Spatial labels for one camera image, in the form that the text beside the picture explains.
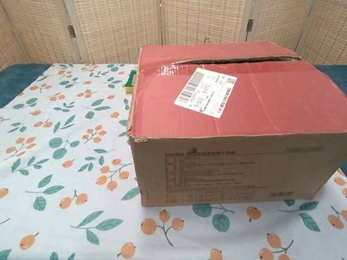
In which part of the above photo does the brown cardboard box red top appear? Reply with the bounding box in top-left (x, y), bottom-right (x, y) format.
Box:
top-left (126, 40), bottom-right (347, 208)

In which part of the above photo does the white shipping label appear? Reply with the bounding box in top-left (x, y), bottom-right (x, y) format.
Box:
top-left (173, 69), bottom-right (238, 120)

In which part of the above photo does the green yellow sponge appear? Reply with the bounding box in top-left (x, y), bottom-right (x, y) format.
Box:
top-left (124, 70), bottom-right (139, 95)

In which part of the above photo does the floral fruit print tablecloth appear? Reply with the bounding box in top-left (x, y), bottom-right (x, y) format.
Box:
top-left (0, 63), bottom-right (347, 260)

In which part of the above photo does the woven bamboo folding screen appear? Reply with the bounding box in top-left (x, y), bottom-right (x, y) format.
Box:
top-left (0, 0), bottom-right (347, 73)

